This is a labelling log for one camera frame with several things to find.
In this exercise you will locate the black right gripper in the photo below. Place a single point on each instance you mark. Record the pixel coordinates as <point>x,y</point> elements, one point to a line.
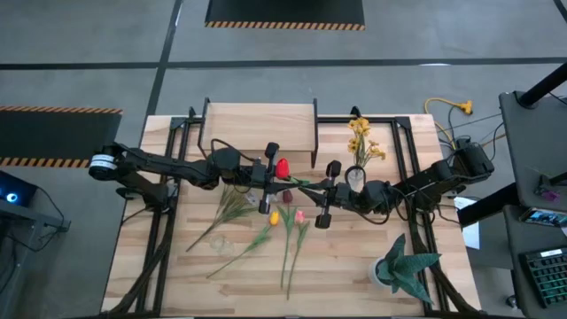
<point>330,195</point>

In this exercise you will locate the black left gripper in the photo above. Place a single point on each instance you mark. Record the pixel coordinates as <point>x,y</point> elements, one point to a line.
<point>268,195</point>

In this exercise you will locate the dark red artificial tulip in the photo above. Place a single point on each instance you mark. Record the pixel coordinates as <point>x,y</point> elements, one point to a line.
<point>288,196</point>

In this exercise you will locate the pink artificial tulip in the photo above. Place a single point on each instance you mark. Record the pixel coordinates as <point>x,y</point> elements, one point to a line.
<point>300,216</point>

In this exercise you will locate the yellow artificial tulip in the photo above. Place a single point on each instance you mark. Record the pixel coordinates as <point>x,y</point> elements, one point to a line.
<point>274,218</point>

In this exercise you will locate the clear glass vase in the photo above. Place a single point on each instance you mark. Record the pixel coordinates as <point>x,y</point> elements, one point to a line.
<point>355,179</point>
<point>220,244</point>

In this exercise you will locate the white artificial flower bunch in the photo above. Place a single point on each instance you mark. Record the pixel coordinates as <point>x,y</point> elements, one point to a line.
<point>230,208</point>

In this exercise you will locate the yellow artificial flower bunch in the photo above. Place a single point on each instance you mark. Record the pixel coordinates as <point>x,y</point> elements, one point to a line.
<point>363,128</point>

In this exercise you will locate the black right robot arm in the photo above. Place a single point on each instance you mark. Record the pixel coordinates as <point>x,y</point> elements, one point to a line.
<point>443,175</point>

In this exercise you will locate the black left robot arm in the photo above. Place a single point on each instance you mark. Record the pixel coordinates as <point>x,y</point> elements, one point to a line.
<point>177,168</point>

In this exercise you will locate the wooden shelf with black legs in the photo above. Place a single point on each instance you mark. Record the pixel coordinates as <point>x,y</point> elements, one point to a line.
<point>257,128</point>

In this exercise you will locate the green potted plant white pot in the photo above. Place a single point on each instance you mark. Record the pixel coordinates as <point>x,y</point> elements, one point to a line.
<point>407,270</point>

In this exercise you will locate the white paper sheet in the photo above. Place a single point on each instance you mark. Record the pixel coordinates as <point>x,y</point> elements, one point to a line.
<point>471,235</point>

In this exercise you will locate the black beam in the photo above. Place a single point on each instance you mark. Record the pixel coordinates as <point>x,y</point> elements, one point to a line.
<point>487,208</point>

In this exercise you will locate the black mat with hazard stripes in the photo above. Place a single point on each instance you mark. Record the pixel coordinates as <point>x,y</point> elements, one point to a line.
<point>53,137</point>
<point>283,11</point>

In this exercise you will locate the grey desk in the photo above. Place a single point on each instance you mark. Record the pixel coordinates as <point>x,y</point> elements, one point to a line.
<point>531,142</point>
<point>514,248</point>

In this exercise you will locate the tablet with lit screen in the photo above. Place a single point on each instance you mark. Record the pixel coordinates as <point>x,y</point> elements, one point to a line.
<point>542,217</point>

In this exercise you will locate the small purple object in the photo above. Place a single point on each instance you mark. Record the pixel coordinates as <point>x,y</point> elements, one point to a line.
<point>550,195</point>

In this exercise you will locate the grey metal stand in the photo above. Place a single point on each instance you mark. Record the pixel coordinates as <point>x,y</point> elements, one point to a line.
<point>44,221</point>

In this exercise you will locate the black keyboard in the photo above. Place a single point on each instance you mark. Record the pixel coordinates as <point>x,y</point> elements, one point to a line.
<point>547,277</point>

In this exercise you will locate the black computer with blue light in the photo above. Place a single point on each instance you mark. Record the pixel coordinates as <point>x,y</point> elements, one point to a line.
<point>17,190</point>

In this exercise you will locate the black post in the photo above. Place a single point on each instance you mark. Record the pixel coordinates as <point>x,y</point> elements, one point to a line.
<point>545,86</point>

